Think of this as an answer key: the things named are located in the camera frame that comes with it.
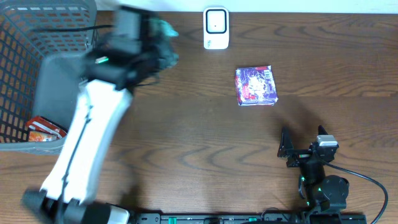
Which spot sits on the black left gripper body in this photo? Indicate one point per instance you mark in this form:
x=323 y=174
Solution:
x=162 y=54

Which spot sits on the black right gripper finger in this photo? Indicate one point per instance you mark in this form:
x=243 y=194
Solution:
x=321 y=130
x=286 y=147

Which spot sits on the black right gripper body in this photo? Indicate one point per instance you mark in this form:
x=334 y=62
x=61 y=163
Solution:
x=299 y=155

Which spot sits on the teal snack wrapper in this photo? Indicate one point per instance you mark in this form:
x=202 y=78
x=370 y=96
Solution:
x=163 y=34

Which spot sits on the purple pink pad package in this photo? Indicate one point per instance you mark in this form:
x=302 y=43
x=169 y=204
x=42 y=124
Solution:
x=255 y=86

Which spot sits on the red orange snack bar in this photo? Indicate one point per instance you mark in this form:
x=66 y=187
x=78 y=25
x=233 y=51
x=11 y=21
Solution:
x=43 y=125

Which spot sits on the small orange packet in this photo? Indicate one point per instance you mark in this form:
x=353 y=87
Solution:
x=37 y=136

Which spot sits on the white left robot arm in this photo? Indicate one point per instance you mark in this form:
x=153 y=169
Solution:
x=133 y=55

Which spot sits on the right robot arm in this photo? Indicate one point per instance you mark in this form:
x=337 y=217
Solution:
x=324 y=193

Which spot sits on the white barcode scanner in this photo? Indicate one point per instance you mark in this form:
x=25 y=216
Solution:
x=215 y=28

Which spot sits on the grey plastic mesh basket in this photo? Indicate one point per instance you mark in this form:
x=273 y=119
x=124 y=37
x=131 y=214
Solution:
x=41 y=47

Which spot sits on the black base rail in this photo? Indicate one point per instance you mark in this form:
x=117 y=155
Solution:
x=156 y=218

